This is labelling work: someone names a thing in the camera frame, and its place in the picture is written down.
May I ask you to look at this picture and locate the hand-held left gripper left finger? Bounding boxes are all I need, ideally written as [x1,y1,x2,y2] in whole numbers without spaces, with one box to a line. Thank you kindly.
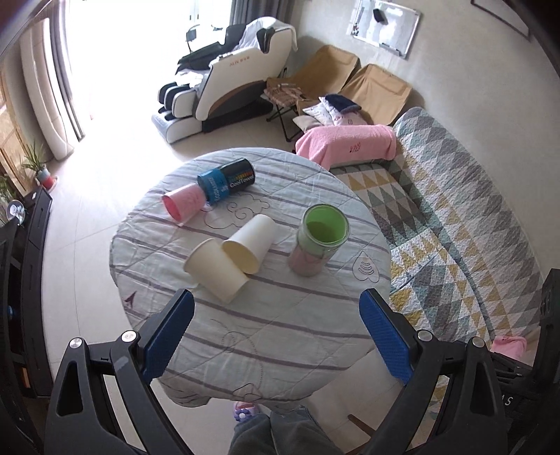
[44,288,195,455]

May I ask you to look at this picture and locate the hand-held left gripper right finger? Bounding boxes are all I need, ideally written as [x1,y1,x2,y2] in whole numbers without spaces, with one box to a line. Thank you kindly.
[359,288,512,455]

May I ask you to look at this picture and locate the cream paper cup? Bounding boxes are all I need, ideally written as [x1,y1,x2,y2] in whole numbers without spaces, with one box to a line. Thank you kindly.
[221,213,277,275]
[183,237,249,303]

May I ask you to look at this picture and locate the pink plastic cup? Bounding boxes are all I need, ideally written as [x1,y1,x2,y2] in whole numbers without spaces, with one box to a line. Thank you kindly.
[287,245,340,277]
[161,183,208,226]

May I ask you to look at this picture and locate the blue printed cup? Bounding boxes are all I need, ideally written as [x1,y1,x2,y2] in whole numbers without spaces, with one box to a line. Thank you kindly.
[197,168,232,206]

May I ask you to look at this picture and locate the black printed cup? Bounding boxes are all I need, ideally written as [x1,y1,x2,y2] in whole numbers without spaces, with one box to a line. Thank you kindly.
[221,157,257,193]

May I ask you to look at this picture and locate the small pink cloth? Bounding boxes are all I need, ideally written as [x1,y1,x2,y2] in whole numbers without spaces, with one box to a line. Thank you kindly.
[490,335,528,363]

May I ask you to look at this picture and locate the purple slipper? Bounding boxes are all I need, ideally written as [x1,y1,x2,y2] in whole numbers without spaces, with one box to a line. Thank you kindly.
[233,400,259,423]

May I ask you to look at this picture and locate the round table with striped cloth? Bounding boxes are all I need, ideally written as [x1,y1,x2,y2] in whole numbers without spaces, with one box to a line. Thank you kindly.
[109,146,392,403]

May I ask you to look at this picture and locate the sofa with patterned quilt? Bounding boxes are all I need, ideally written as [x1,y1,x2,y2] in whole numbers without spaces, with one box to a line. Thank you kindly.
[330,106,547,394]

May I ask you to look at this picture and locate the person's grey trouser legs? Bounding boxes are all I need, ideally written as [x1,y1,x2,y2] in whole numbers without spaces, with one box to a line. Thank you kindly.
[227,407,335,455]

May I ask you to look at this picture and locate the black low cabinet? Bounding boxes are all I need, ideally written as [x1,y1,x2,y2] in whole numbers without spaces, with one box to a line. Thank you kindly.
[0,188,55,386]

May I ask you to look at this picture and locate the pink towel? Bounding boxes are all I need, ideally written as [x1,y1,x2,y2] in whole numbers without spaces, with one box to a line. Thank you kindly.
[295,124,398,171]

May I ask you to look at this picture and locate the potted plant with red pot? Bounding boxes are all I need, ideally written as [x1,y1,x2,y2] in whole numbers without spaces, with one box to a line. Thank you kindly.
[22,142,60,190]

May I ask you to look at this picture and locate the green leafy plant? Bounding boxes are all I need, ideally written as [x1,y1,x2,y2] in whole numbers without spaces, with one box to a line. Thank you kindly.
[0,175,18,206]

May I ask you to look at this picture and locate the pale pink cushion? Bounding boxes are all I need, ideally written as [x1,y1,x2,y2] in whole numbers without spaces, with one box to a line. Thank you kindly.
[292,111,368,132]

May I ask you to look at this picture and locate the white printed pillow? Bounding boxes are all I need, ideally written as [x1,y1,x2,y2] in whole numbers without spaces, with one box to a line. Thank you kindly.
[302,98,346,125]

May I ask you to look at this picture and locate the navy blue cloth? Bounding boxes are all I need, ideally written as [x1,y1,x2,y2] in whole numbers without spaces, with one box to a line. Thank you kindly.
[324,93,362,115]

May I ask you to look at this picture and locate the tan folding lounge chair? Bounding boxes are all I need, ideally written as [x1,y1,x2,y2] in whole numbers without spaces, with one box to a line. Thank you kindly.
[267,45,362,110]
[339,64,414,125]

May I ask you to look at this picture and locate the folding stool with plaid cloth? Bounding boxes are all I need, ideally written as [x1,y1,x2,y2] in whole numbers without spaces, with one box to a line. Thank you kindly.
[264,83,307,143]

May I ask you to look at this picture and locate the white massage chair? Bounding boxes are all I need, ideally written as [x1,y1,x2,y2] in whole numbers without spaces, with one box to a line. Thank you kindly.
[151,16,300,144]

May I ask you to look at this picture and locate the grey curtain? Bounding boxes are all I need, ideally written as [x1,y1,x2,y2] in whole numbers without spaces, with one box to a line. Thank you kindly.
[230,0,267,25]

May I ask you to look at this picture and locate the wall whiteboard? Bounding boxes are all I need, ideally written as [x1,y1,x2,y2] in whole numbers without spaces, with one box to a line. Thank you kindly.
[352,0,423,60]

